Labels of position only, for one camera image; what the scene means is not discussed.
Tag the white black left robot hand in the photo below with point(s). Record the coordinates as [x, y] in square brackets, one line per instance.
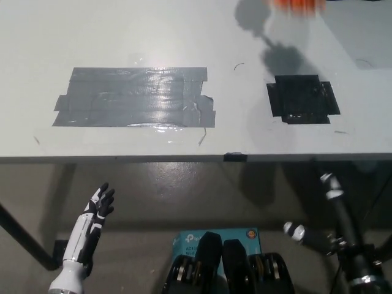
[80, 235]

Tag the grey duct tape patch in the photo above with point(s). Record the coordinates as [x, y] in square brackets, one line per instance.
[134, 98]

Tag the black tape square patch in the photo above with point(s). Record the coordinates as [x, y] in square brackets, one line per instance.
[301, 99]

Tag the orange microfibre duster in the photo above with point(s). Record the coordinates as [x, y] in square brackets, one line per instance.
[295, 3]

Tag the black table foot plate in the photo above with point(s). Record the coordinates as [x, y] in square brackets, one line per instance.
[60, 249]

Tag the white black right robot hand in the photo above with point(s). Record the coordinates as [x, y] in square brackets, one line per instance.
[363, 260]

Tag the small black tape piece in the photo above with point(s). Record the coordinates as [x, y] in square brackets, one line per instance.
[235, 157]

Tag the black metal table leg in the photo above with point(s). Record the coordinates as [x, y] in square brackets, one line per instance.
[24, 234]

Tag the teal router box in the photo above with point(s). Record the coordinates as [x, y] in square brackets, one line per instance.
[188, 239]

